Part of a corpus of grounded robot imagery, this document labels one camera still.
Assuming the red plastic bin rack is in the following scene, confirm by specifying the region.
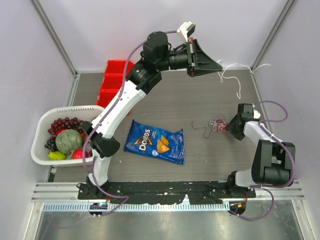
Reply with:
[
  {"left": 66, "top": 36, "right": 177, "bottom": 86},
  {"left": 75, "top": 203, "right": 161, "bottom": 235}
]
[{"left": 96, "top": 60, "right": 126, "bottom": 108}]

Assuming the green melon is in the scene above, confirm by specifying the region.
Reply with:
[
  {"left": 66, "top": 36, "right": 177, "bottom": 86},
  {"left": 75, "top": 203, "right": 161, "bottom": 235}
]
[{"left": 55, "top": 129, "right": 83, "bottom": 155}]

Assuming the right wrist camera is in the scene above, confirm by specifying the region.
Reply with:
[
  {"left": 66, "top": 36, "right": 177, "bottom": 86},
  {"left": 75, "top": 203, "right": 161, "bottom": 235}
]
[{"left": 252, "top": 104, "right": 261, "bottom": 119}]

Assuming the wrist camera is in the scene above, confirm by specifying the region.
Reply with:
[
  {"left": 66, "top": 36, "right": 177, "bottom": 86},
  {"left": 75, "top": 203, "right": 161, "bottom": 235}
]
[
  {"left": 252, "top": 104, "right": 261, "bottom": 119},
  {"left": 176, "top": 21, "right": 196, "bottom": 43}
]

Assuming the white fruit basket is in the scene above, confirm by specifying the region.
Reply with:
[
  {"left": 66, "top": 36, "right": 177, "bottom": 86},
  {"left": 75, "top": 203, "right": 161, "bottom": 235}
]
[{"left": 30, "top": 105, "right": 104, "bottom": 167}]

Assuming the dark grape bunch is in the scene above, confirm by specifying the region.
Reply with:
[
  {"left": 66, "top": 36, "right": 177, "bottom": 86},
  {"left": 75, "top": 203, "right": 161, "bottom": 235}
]
[{"left": 44, "top": 136, "right": 58, "bottom": 152}]

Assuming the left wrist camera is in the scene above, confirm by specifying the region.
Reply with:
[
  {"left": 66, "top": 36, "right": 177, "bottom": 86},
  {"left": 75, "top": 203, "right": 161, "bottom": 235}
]
[{"left": 176, "top": 21, "right": 196, "bottom": 43}]

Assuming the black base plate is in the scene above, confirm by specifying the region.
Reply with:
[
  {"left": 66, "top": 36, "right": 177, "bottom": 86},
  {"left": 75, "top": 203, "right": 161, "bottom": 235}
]
[{"left": 77, "top": 180, "right": 257, "bottom": 205}]

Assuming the white cable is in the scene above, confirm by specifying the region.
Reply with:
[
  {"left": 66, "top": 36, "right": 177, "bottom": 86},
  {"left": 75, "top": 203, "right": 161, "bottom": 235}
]
[{"left": 208, "top": 59, "right": 272, "bottom": 132}]

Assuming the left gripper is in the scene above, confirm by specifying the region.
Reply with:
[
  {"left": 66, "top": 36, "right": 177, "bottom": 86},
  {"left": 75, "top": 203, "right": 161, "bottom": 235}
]
[{"left": 156, "top": 37, "right": 222, "bottom": 77}]

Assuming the blue Doritos chip bag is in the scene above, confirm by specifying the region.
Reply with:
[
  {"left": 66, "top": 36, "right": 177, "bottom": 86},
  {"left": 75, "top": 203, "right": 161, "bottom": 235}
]
[{"left": 124, "top": 120, "right": 185, "bottom": 165}]

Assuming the purple grape bunch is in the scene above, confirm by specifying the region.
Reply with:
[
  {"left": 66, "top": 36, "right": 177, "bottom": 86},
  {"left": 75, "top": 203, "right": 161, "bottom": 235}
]
[{"left": 47, "top": 117, "right": 84, "bottom": 135}]

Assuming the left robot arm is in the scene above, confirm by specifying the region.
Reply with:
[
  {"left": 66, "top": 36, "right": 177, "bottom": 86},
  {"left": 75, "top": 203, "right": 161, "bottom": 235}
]
[{"left": 81, "top": 31, "right": 223, "bottom": 200}]

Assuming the slotted cable duct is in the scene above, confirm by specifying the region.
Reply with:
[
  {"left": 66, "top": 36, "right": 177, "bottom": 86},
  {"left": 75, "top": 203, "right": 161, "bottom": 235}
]
[{"left": 42, "top": 201, "right": 230, "bottom": 212}]

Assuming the yellow-green pear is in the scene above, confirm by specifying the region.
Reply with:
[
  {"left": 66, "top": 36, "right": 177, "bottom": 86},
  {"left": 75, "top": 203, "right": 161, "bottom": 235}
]
[{"left": 48, "top": 151, "right": 67, "bottom": 161}]

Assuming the red apple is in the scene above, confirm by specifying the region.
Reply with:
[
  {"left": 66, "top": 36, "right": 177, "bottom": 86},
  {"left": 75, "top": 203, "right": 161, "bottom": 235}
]
[{"left": 71, "top": 148, "right": 89, "bottom": 159}]

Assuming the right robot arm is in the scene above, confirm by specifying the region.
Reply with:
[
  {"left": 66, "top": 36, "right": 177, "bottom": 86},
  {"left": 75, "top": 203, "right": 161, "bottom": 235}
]
[{"left": 225, "top": 103, "right": 296, "bottom": 198}]

